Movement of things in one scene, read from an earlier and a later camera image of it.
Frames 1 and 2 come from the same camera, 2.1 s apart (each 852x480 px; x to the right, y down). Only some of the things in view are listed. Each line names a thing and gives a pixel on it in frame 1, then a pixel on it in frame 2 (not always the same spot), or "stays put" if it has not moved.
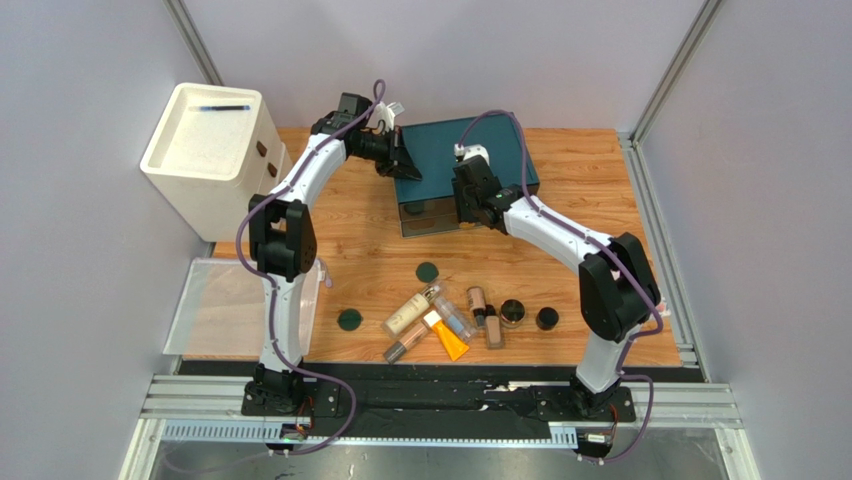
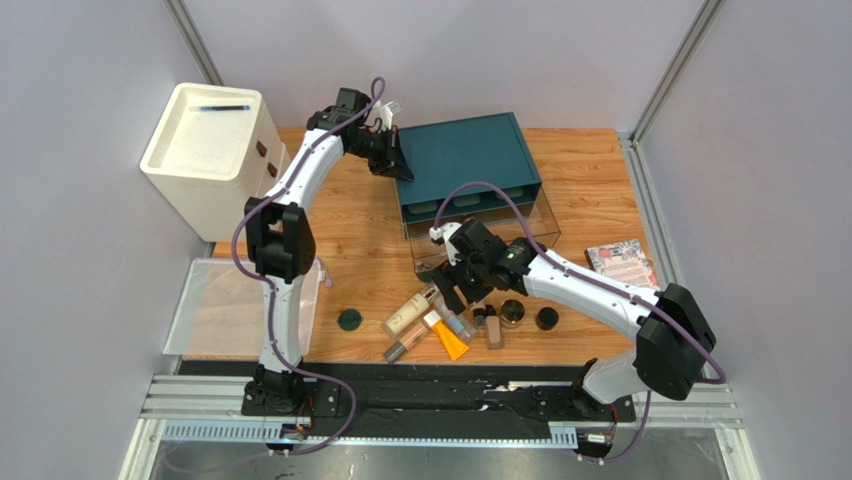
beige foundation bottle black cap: [493, 330] stays put
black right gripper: [466, 205] -> [456, 274]
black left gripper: [398, 163] stays put
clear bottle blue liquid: [455, 320] stays put
